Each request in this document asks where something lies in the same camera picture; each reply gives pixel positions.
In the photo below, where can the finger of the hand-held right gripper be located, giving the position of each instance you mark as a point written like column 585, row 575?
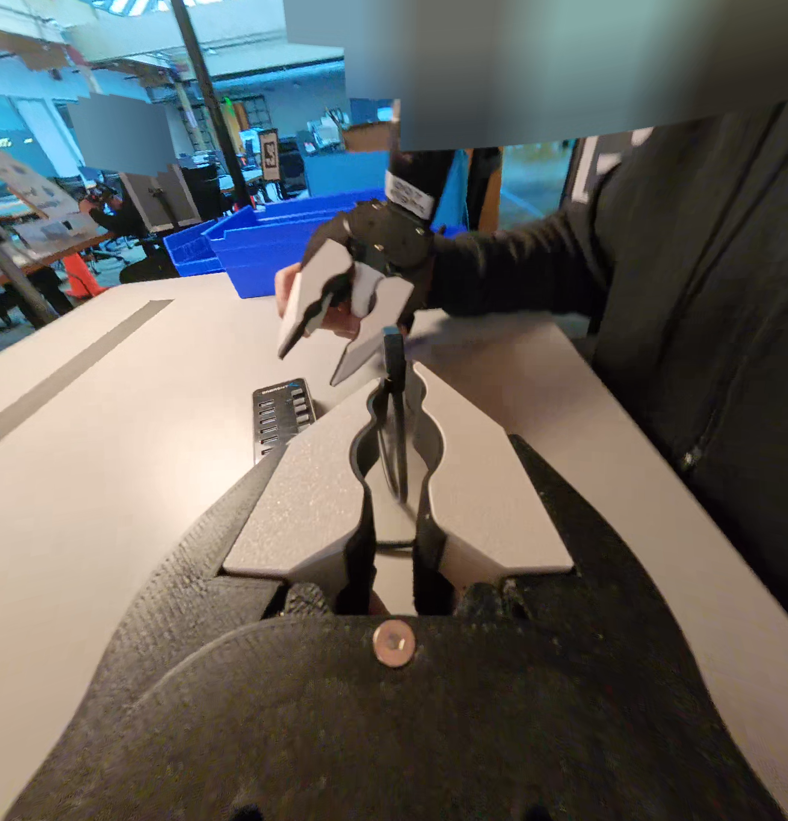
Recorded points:
column 387, row 308
column 317, row 276

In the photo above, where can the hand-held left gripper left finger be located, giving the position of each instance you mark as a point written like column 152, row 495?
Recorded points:
column 298, row 507

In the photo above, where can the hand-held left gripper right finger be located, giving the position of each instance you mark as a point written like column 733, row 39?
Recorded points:
column 496, row 500

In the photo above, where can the glossy black switched usb hub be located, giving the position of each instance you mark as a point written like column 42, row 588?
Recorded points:
column 275, row 417

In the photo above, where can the person's right forearm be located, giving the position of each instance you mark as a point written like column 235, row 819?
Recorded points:
column 529, row 269

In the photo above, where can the person's right hand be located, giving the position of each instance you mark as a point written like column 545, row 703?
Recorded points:
column 339, row 321

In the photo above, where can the blue plastic bin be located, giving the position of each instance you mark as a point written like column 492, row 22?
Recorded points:
column 188, row 253
column 265, row 256

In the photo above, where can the black white marker sign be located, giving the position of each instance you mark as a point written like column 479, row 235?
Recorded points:
column 269, row 154

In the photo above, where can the grey panel board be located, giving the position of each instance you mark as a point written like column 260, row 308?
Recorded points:
column 163, row 199

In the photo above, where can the black light stand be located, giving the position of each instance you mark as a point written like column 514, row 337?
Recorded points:
column 208, row 96

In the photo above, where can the orange traffic cone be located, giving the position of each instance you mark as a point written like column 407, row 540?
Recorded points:
column 83, row 279

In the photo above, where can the printed paper sign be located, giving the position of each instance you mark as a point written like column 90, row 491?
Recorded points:
column 34, row 205

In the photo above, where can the person's black jacket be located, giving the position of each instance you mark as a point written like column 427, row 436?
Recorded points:
column 721, row 288

